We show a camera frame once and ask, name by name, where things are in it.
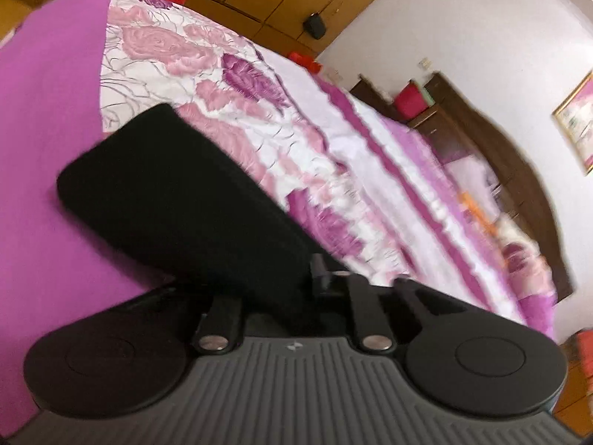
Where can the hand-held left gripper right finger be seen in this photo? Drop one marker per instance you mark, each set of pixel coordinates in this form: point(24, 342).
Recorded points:
point(366, 310)

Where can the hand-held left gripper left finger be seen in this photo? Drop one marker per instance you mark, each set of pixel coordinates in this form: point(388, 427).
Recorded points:
point(222, 320)

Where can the black knitted garment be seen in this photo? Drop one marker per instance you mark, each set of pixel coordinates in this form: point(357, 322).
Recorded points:
point(185, 194)

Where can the white and orange plush toy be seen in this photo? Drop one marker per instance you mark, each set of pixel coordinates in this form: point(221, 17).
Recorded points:
point(479, 215)

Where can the pink patterned pillow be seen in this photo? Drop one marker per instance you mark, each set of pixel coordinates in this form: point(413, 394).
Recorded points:
point(528, 269)

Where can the lilac pillow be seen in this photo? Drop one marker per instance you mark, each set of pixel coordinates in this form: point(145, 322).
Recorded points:
point(470, 178)

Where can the pink floral bed quilt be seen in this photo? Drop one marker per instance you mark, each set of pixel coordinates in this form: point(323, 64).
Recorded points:
point(324, 125)

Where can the dark wooden headboard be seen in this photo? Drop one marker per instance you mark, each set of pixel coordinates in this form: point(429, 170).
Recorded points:
point(509, 157)

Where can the red plastic bucket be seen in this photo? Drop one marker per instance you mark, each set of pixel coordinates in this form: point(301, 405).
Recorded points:
point(410, 99)

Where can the dark wooden nightstand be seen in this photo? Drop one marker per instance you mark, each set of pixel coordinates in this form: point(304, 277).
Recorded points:
point(370, 92)

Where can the purple bed sheet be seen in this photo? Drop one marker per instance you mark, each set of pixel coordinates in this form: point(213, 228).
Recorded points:
point(46, 125)

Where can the gold framed picture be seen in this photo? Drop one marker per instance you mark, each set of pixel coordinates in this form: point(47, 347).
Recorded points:
point(577, 120)

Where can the small black hanging box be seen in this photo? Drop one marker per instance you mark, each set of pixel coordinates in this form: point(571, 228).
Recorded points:
point(315, 27)

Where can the white wall socket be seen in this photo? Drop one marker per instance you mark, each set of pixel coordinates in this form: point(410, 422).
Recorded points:
point(424, 63)

